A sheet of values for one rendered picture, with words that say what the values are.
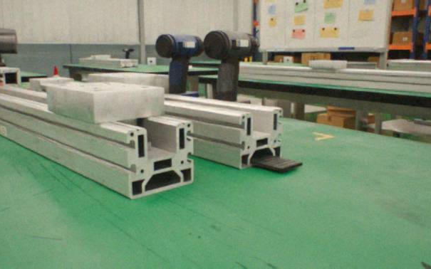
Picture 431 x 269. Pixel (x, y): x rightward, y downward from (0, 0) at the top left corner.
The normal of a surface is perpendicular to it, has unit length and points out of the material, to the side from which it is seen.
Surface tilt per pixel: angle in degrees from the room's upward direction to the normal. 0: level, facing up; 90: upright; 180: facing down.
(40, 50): 90
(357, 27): 90
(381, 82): 90
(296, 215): 0
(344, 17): 90
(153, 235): 0
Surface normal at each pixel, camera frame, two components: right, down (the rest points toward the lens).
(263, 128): -0.73, 0.14
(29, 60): 0.58, 0.16
